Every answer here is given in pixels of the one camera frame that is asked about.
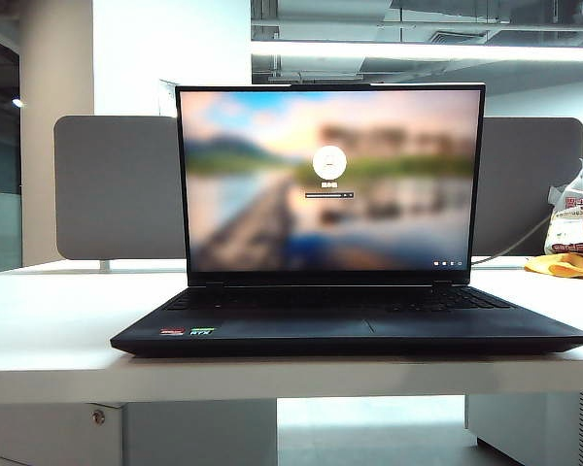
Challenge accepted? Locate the black laptop computer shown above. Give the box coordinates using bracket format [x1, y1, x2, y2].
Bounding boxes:
[110, 83, 583, 358]

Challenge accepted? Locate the grey fabric desk divider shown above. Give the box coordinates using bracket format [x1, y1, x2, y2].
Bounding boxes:
[52, 115, 583, 260]

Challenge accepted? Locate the long ceiling light strip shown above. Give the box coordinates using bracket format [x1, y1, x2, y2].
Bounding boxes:
[251, 40, 583, 63]

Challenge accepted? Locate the ceiling air vent grille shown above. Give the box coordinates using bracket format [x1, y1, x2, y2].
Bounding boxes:
[429, 30, 492, 45]

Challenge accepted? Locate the yellow cloth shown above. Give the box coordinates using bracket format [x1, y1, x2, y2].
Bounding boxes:
[523, 251, 583, 281]

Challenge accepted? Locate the white plastic bag red print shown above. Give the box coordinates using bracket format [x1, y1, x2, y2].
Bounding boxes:
[546, 157, 583, 256]

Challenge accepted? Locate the white cabinet with vent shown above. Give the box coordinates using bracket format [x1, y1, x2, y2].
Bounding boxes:
[464, 391, 583, 466]

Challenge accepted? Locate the grey hanging ceiling rail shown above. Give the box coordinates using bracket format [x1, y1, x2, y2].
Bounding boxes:
[267, 70, 365, 83]

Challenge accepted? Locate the silver wall switch panel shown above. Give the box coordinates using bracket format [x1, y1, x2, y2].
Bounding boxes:
[158, 79, 179, 117]

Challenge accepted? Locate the grey power cable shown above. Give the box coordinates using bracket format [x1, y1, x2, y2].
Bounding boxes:
[470, 216, 554, 266]

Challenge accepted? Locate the white drawer pedestal with lock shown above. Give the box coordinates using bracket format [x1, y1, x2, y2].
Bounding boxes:
[0, 398, 278, 466]

